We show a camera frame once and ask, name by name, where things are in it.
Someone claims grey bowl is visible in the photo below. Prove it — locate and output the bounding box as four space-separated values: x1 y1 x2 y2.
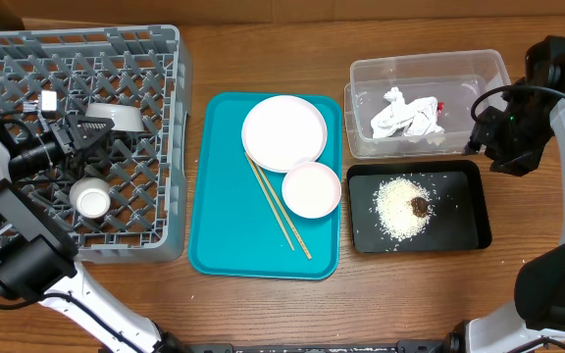
85 103 145 132

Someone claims white cup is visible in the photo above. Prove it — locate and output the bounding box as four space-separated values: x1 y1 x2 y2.
69 177 111 219

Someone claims white napkin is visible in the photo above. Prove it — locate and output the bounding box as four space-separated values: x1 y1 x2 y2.
370 87 445 139

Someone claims brown food scrap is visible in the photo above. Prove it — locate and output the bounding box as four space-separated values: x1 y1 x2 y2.
410 197 431 218

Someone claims white rice pile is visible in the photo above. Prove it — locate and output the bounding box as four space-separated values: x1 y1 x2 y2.
372 176 436 242

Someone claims pink bowl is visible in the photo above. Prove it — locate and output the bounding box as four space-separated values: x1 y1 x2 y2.
282 162 341 219

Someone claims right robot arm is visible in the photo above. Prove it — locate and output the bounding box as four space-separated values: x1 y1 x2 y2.
438 35 565 352

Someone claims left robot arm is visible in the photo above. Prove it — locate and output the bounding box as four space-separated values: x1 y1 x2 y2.
0 113 180 352

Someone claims grey plastic dish rack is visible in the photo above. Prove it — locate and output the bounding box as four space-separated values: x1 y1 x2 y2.
0 25 192 263

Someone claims black plastic tray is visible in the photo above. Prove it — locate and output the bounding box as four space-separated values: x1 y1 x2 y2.
346 160 492 253

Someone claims clear plastic bin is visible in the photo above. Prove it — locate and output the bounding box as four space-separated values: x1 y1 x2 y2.
344 50 510 160

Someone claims teal serving tray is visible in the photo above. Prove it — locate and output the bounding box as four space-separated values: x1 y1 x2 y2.
188 92 341 280

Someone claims large white plate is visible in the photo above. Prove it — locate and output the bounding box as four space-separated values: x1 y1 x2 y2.
241 95 328 174

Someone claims wooden chopstick left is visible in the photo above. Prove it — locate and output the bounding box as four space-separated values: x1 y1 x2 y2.
244 152 295 251

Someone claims wooden chopstick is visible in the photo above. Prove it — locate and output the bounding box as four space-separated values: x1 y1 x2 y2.
256 165 313 260
244 152 295 251

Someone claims wooden chopstick right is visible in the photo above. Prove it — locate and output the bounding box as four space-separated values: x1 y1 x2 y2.
256 165 313 260

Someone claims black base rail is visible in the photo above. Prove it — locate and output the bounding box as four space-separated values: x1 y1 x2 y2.
151 333 466 353

